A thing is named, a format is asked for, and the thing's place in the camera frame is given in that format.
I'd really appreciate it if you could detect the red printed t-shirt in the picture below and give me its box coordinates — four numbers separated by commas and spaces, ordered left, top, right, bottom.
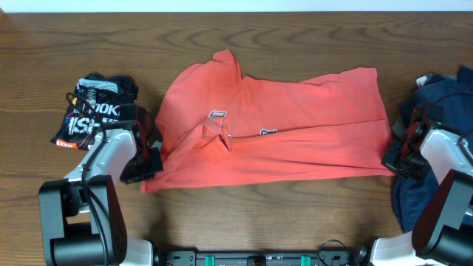
141, 50, 391, 193

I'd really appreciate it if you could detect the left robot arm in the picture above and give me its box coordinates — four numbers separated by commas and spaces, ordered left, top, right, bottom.
38, 103, 163, 266

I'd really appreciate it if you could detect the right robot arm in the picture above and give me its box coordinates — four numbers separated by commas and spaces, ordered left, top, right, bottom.
370, 103, 472, 266

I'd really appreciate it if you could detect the black folded printed shirt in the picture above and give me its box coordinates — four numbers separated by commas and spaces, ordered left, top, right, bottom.
50, 73, 139, 151

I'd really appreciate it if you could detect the navy blue garment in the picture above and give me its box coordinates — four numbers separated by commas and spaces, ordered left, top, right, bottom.
392, 66, 472, 233

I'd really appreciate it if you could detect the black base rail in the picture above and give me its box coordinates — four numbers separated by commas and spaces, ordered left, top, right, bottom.
154, 239, 370, 266

